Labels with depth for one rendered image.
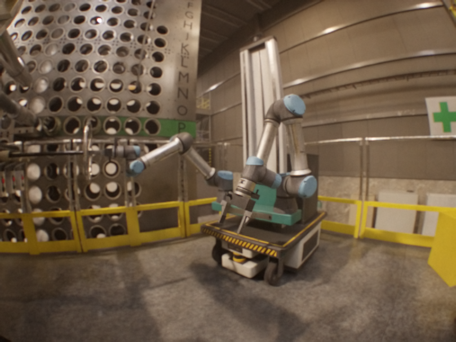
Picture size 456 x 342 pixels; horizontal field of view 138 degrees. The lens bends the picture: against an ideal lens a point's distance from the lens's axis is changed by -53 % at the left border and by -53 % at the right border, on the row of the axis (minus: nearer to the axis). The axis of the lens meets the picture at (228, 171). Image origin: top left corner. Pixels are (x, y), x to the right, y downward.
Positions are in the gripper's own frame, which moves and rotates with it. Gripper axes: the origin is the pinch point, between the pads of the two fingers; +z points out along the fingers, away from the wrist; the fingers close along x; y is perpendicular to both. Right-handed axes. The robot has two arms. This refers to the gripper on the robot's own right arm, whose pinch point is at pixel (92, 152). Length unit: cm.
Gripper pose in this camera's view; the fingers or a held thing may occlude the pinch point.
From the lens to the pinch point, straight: 125.4
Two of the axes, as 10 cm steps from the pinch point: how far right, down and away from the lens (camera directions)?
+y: -0.3, 9.9, 1.0
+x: -5.9, -1.0, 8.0
